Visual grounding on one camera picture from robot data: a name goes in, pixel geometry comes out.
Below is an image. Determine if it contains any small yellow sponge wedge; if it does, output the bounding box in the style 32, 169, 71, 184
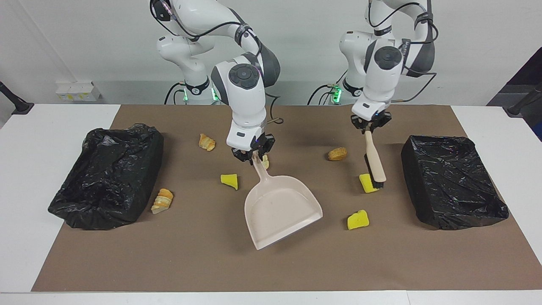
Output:
220, 173, 239, 191

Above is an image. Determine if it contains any beige hand brush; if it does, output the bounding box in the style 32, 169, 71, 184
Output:
364, 129, 387, 190

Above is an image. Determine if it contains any yellow sponge with green pad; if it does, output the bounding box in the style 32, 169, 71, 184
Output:
359, 173, 380, 194

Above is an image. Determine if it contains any beige plastic dustpan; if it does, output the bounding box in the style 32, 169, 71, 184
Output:
244, 152, 323, 251

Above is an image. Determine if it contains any yellow sponge piece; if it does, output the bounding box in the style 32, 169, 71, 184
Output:
347, 209, 370, 230

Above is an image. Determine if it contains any black bag-lined bin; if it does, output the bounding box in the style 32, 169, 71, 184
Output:
401, 135, 509, 230
48, 123, 164, 230

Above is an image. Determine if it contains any brown paper table mat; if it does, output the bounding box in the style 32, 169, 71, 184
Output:
32, 105, 542, 293

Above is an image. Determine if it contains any black clamp stand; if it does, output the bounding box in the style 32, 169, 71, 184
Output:
507, 83, 542, 116
0, 81, 34, 115

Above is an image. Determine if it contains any dark partition panel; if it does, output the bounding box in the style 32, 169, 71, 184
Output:
487, 47, 542, 141

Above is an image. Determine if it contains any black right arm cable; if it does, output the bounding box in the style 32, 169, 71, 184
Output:
150, 0, 283, 125

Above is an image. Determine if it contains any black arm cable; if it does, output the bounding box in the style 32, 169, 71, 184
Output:
150, 0, 283, 125
366, 0, 439, 104

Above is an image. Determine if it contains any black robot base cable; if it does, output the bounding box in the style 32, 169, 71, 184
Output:
307, 83, 339, 105
164, 82, 187, 105

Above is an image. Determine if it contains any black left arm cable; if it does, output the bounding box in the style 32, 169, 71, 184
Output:
366, 0, 439, 104

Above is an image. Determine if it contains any white wall socket box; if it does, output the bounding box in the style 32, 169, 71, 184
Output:
56, 81, 102, 102

